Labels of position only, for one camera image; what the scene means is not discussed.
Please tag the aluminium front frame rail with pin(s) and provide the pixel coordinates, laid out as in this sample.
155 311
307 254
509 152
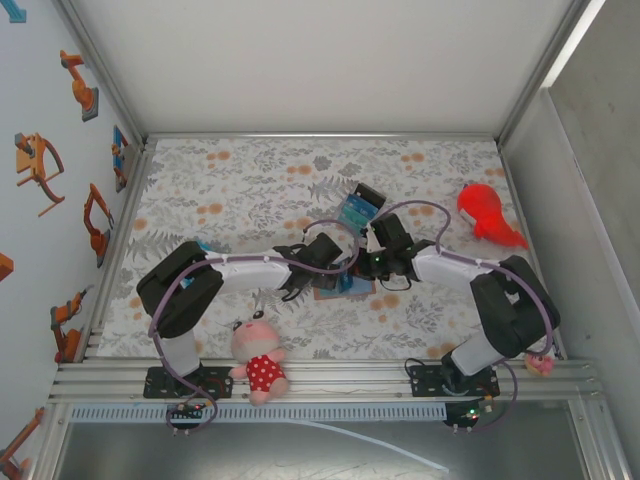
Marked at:
340 375

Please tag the right electronics board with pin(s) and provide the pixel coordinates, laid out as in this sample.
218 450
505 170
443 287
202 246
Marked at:
467 415

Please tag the pink-framed blue picture book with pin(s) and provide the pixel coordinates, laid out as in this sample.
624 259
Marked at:
360 290

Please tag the blue tape roll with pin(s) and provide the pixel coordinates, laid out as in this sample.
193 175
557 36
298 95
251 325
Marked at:
207 247

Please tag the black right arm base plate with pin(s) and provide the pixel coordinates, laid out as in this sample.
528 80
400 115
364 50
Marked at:
425 380

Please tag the blue bracket wall sticker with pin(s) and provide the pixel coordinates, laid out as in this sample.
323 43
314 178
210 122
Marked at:
17 12

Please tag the aluminium left frame post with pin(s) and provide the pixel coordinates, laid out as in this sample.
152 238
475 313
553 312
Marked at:
98 65

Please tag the left electronics board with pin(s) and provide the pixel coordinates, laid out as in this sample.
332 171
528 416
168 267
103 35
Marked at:
186 412

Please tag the aluminium back frame rail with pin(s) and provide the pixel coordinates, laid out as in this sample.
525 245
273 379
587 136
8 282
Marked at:
320 136

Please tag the black card in box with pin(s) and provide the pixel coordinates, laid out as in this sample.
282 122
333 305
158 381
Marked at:
371 196

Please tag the aluminium frame rail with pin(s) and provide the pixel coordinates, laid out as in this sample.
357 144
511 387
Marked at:
320 136
340 375

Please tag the small pink bear plush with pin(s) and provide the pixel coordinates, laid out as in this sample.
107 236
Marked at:
542 367

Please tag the blue card in box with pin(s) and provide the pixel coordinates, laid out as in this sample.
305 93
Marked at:
356 204

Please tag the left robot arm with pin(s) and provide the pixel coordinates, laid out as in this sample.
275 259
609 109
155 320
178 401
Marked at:
250 275

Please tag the green card in box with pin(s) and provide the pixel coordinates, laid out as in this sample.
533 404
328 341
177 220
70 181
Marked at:
355 216

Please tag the aluminium frame post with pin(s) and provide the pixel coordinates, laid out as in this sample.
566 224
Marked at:
547 65
98 65

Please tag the orange block sticker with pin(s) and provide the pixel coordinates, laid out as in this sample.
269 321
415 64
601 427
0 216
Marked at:
5 267

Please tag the aluminium left side rail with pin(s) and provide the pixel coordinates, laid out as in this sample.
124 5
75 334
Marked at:
129 200

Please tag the teal and black box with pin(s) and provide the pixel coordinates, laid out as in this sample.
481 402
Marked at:
362 205

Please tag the blue and orange sticker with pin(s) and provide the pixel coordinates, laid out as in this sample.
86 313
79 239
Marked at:
120 150

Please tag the aluminium right frame post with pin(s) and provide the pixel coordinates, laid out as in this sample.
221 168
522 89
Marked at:
547 65

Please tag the red plush toy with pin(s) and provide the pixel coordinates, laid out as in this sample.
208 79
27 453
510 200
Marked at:
487 210

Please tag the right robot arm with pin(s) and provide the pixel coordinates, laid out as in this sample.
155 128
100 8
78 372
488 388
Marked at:
440 267

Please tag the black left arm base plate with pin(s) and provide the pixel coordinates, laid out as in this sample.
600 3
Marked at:
220 382

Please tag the pink doll polka dot dress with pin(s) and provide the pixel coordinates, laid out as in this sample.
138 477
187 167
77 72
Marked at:
260 372

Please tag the electronics board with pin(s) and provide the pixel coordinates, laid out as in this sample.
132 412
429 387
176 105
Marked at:
186 412
467 415

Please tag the orange claw machine sticker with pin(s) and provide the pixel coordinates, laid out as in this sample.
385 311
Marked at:
32 160

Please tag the floral table mat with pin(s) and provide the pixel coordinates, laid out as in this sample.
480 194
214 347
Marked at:
300 320

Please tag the thin white plastic strip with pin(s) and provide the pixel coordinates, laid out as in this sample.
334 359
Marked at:
380 441

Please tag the black credit card with chip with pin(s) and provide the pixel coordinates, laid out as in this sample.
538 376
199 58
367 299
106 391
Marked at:
326 285

